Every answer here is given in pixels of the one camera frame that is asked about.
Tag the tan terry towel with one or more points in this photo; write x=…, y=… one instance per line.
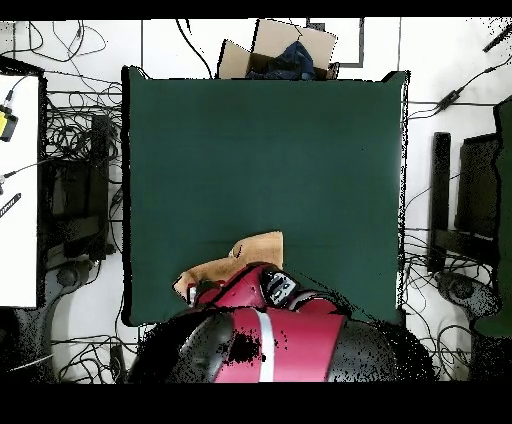
x=260, y=248

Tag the black metal stand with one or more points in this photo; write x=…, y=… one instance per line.
x=98, y=180
x=440, y=180

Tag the white desk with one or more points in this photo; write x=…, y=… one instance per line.
x=20, y=240

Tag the dark blue garment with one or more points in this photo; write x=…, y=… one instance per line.
x=294, y=60

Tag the yellow and black device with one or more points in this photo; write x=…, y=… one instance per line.
x=4, y=124

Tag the black floor equipment lump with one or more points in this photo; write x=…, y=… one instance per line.
x=464, y=290
x=68, y=276

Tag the black rod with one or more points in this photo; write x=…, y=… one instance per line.
x=498, y=39

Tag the dark green covered furniture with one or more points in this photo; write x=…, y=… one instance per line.
x=504, y=200

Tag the black ruler strip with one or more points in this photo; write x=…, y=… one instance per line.
x=10, y=204

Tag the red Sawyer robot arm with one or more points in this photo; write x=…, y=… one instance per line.
x=296, y=344

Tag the dark green table cloth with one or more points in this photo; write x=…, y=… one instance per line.
x=240, y=140

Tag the black power adapter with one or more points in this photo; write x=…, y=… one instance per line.
x=448, y=100

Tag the open cardboard box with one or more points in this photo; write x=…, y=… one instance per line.
x=280, y=36

